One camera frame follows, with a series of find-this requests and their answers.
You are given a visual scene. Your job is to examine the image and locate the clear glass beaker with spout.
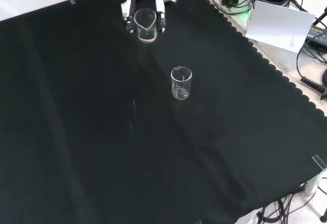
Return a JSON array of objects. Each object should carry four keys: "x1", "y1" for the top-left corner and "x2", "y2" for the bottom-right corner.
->
[{"x1": 133, "y1": 8, "x2": 157, "y2": 43}]

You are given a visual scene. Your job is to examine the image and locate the small clear glass beaker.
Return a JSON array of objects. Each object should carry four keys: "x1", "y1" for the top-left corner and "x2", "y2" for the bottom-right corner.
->
[{"x1": 170, "y1": 66, "x2": 193, "y2": 101}]

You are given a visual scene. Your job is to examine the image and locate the pale white board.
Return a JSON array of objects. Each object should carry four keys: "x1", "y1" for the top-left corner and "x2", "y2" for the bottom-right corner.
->
[{"x1": 245, "y1": 0, "x2": 316, "y2": 56}]

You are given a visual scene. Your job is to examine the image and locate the black bench cloth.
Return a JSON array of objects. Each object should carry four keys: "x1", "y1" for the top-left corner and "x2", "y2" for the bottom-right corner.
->
[{"x1": 0, "y1": 0, "x2": 327, "y2": 224}]

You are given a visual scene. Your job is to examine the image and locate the black power adapter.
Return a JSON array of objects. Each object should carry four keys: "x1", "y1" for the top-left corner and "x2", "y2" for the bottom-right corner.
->
[{"x1": 306, "y1": 23, "x2": 327, "y2": 46}]

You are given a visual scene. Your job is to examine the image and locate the black tripod leg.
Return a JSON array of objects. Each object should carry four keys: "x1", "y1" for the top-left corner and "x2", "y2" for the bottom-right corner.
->
[{"x1": 313, "y1": 6, "x2": 327, "y2": 26}]

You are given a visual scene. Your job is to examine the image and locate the coiled black cable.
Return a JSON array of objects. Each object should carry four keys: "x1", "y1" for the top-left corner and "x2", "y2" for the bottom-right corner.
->
[{"x1": 296, "y1": 41, "x2": 327, "y2": 99}]

